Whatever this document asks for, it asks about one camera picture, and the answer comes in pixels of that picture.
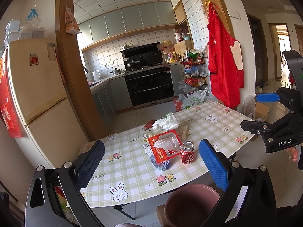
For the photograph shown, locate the crushed red soda can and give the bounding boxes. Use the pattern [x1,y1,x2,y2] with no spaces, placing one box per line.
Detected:
[180,141,195,164]

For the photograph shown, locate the cream plastic spoon packet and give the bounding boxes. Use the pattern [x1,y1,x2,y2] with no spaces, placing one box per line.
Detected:
[180,126,187,140]

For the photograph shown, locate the blue snack wrapper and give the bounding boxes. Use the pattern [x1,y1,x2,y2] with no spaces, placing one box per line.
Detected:
[149,155,170,171]

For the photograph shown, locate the red food package tray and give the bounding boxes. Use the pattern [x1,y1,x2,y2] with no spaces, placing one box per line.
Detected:
[148,130,181,162]

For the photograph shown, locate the white plastic bag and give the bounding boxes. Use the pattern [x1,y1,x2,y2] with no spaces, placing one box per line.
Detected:
[152,112,180,131]

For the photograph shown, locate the red wrapper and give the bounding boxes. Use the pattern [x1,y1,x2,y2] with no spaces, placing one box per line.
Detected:
[142,120,155,130]

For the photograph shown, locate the clear plastic container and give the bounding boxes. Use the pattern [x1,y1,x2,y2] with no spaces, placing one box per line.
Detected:
[142,129,165,139]

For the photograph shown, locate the pink trash bin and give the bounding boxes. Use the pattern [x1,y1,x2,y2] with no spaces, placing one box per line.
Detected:
[164,184,220,226]

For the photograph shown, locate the person's right hand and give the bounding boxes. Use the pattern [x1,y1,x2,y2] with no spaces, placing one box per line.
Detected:
[286,147,298,163]

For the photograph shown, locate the cardboard box on floor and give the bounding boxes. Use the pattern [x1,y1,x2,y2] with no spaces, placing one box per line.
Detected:
[242,95,270,122]

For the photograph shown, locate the cream refrigerator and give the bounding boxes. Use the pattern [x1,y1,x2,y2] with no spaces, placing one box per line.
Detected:
[2,39,88,169]

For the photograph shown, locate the green plaid bunny tablecloth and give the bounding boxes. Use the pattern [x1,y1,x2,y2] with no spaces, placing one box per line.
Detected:
[81,101,252,208]

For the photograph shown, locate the red hanging apron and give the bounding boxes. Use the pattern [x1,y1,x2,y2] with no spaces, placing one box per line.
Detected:
[207,2,244,109]

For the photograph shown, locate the white shopping bag on floor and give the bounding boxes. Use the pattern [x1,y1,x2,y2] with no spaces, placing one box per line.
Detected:
[174,87,218,111]

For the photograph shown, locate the flat cardboard under bin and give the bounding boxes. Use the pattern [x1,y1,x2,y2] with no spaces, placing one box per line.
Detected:
[156,204,170,227]

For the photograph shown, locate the grey lower cabinets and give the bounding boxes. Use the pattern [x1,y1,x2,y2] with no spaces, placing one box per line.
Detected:
[89,74,133,134]

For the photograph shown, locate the grey cabinets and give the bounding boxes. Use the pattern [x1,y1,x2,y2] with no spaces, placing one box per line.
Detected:
[77,2,177,49]
[89,74,133,134]

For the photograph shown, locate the red cloth on fridge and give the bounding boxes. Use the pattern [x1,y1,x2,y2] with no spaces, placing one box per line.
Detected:
[0,52,23,138]

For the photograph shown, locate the white electric kettle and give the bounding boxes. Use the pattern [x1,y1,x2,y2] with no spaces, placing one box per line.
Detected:
[92,70,102,82]

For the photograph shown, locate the black oven stove unit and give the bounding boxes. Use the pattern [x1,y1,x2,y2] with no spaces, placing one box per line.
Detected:
[124,64,174,108]

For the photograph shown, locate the steel cooking pot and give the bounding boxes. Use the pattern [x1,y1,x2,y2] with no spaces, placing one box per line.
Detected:
[111,68,122,75]

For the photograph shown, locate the black range hood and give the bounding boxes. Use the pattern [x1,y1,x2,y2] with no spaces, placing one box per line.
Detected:
[121,42,164,72]

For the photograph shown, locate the grey upper cabinets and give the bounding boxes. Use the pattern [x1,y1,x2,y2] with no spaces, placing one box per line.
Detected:
[77,2,177,49]

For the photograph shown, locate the wire storage rack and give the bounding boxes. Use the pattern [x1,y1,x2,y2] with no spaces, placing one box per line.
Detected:
[179,48,209,94]

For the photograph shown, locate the wooden door frame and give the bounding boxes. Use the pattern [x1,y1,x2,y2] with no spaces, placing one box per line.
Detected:
[55,0,109,141]

